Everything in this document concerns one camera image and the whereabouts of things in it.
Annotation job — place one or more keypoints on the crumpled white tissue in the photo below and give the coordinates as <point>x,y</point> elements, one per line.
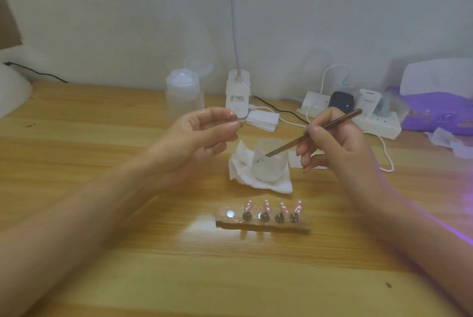
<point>449,141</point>

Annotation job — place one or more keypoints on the person's left hand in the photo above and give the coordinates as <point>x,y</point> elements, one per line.
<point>181,150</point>

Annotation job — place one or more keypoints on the wooden nail tip stand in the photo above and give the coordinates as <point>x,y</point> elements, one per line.
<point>262,226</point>

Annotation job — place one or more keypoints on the white tissue under cup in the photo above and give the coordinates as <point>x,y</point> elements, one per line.
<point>240,172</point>

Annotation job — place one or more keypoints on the person's right forearm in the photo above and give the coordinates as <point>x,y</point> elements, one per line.
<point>425,239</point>

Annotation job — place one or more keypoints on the pink nail tip on holder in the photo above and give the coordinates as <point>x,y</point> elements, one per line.
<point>294,215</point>
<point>264,214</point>
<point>247,213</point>
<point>280,216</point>

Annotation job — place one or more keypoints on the person's left middle finger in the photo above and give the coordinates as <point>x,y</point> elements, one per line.
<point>225,141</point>

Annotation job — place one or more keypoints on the brown cardboard piece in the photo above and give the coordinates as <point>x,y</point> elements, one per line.
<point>8,25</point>

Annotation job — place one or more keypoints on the white charger block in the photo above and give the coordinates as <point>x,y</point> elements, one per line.
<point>368,100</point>

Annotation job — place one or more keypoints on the clear pump dispenser bottle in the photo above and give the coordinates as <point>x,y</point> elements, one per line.
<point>184,93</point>

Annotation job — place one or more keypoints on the person's right hand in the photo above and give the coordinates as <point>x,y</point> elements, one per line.
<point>347,154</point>

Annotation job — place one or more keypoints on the purple nail lamp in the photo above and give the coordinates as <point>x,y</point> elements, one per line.
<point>439,113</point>

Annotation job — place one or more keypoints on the white rounded object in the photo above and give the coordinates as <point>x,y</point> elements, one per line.
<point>13,91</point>

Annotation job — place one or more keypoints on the person's left forearm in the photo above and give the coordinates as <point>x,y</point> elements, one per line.
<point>74,224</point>

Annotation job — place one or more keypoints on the person's left thumb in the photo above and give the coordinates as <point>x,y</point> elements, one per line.
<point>214,113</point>

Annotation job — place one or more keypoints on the white gooseneck desk lamp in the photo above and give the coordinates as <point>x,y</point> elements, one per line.
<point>238,91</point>

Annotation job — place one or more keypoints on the white tissue pack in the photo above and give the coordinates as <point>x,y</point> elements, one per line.
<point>439,76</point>

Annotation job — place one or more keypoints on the small white box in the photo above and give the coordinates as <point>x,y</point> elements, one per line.
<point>263,120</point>

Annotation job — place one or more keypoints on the black plug adapter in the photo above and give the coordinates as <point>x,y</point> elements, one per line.
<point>340,100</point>

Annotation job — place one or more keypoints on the brown nail art brush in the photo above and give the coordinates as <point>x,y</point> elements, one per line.
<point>292,142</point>

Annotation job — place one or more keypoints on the white power strip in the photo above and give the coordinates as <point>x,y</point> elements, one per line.
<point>380,124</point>

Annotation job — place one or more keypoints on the clear glass cup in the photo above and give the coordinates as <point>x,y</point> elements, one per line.
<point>269,165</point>

